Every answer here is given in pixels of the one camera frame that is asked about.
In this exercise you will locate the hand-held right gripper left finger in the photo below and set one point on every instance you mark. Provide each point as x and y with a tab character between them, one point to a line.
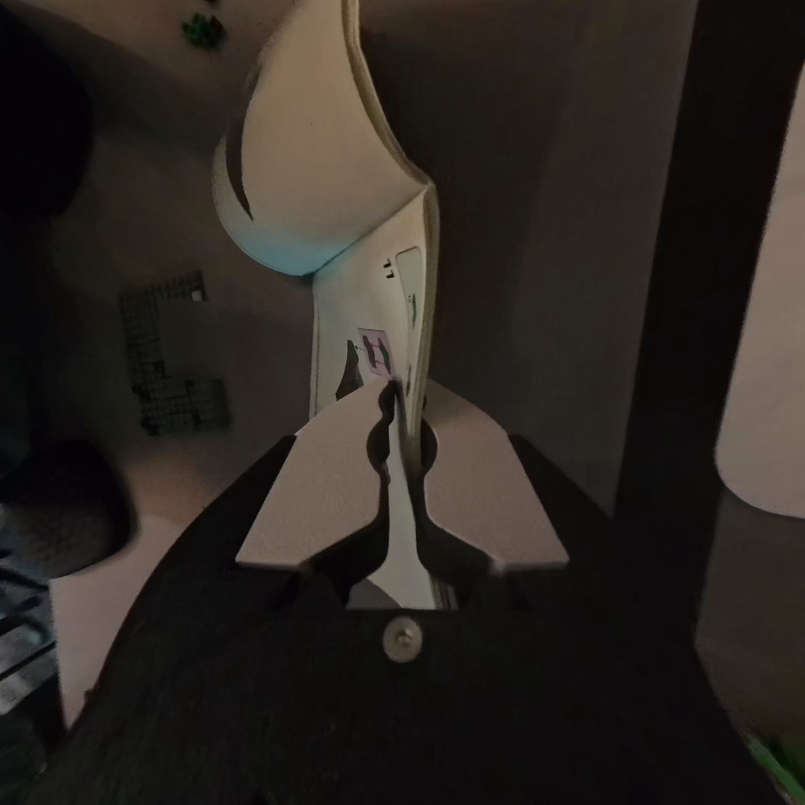
314	490

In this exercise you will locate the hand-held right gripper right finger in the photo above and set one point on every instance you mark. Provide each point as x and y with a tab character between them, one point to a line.
497	497

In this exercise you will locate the white instruction booklet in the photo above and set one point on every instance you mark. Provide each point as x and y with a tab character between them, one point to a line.
327	157

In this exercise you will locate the grey building brick baseplate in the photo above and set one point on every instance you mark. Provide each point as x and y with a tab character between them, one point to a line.
173	358

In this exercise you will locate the black textured round object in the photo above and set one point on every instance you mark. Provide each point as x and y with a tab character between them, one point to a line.
63	509

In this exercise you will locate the white plastic tray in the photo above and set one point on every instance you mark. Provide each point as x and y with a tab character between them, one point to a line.
764	327

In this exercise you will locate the green printed box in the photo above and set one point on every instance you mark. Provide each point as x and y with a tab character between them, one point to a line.
777	764

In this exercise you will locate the dark rounded object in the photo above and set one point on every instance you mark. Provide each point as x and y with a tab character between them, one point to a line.
38	107

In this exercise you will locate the green building brick piece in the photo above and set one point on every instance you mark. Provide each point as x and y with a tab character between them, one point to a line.
202	28

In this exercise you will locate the black desk frame post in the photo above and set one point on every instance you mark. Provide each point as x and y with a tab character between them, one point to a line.
698	251

